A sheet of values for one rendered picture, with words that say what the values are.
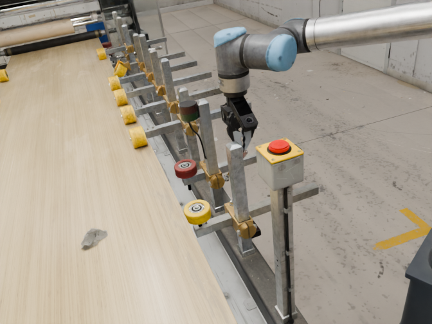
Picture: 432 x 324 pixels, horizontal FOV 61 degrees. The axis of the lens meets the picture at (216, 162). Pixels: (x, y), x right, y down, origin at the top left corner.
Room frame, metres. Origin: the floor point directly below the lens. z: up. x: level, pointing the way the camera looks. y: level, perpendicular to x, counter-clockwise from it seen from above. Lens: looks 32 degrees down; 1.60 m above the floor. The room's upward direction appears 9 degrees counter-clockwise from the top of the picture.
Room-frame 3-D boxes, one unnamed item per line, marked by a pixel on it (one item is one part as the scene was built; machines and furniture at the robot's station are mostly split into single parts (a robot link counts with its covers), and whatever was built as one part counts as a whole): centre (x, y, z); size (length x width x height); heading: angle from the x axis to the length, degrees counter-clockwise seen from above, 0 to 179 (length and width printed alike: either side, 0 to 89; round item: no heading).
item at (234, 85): (1.03, -0.09, 1.22); 0.10 x 0.09 x 0.05; 106
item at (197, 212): (0.87, 0.08, 0.85); 0.08 x 0.08 x 0.11
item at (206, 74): (1.87, 0.20, 0.95); 0.50 x 0.04 x 0.04; 106
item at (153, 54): (1.82, 0.22, 0.91); 0.04 x 0.04 x 0.48; 16
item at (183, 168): (1.12, 0.11, 0.85); 0.08 x 0.08 x 0.11
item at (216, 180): (1.12, 0.02, 0.85); 0.14 x 0.06 x 0.05; 16
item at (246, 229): (0.89, -0.05, 0.82); 0.14 x 0.06 x 0.05; 16
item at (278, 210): (0.61, -0.13, 0.93); 0.05 x 0.05 x 0.45; 16
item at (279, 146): (0.61, -0.13, 1.22); 0.04 x 0.04 x 0.02
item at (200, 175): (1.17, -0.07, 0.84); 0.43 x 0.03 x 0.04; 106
